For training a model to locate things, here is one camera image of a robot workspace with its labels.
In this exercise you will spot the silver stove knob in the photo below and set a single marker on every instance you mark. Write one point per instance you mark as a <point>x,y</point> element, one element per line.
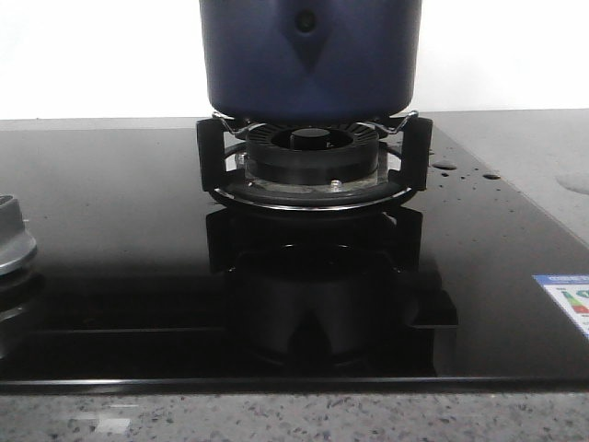
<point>18,246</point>

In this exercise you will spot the black pot support grate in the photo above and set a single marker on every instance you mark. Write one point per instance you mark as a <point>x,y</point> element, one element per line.
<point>403,161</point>

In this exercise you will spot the black gas burner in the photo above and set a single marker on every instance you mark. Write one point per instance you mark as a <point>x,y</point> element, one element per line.
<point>317,155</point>

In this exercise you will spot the energy rating sticker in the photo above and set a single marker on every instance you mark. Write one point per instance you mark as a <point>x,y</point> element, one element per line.
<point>570,293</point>

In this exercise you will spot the black glass cooktop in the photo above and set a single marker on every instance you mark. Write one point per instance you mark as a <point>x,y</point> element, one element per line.
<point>141,283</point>

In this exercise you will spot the dark blue pot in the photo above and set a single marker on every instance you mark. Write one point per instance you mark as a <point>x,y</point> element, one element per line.
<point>310,61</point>

